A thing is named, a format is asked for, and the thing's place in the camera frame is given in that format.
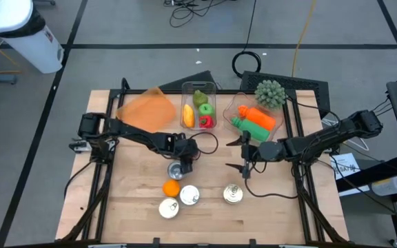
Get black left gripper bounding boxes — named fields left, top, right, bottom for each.
left=174, top=137, right=200, bottom=176

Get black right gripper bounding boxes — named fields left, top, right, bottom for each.
left=225, top=130, right=287, bottom=179

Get silver tin can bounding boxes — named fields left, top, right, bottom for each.
left=167, top=160, right=186, bottom=181

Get round orange fruit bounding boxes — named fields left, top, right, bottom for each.
left=162, top=178, right=181, bottom=198

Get green label can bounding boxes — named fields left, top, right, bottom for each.
left=179, top=185, right=201, bottom=206

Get green squeeze bottle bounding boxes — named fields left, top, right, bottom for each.
left=230, top=116, right=272, bottom=143

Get blue pink label can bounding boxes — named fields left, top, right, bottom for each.
left=158, top=197, right=180, bottom=220
left=223, top=183, right=244, bottom=205

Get red bell pepper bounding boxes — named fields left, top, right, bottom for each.
left=198, top=115, right=215, bottom=130

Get yellow-orange mango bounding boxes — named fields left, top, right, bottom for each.
left=183, top=103, right=196, bottom=129

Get green apple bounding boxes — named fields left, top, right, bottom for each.
left=198, top=103, right=216, bottom=118

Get green pear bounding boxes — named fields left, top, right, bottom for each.
left=192, top=90, right=209, bottom=108

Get wide clear plastic bin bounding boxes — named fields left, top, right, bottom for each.
left=222, top=92, right=285, bottom=143

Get green spiky plant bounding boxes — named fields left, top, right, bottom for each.
left=254, top=79, right=287, bottom=110

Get orange translucent bin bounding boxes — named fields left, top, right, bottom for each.
left=114, top=86, right=178, bottom=134

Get narrow clear plastic bin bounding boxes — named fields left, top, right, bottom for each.
left=180, top=81, right=218, bottom=132

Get black flat panel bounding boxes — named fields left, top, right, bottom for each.
left=159, top=70, right=217, bottom=91

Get black perforated box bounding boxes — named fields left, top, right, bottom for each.
left=239, top=70, right=331, bottom=120

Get white paper sheet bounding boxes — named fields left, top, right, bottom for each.
left=329, top=152, right=362, bottom=180

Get white plastic box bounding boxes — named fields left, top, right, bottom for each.
left=370, top=175, right=397, bottom=197

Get white trash can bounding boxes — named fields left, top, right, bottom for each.
left=0, top=0, right=65, bottom=74

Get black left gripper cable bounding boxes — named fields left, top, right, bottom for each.
left=187, top=131, right=219, bottom=156

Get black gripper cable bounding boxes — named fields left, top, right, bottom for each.
left=244, top=170, right=300, bottom=200
left=187, top=131, right=219, bottom=156

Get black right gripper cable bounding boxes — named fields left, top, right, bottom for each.
left=244, top=170, right=300, bottom=200

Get thin black cable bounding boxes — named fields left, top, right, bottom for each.
left=285, top=96, right=341, bottom=127

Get black coiled cable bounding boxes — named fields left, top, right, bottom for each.
left=232, top=0, right=263, bottom=79

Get yellow cable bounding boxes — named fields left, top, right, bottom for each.
left=290, top=0, right=318, bottom=77

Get tangled black floor cables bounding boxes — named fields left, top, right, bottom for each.
left=163, top=0, right=236, bottom=28

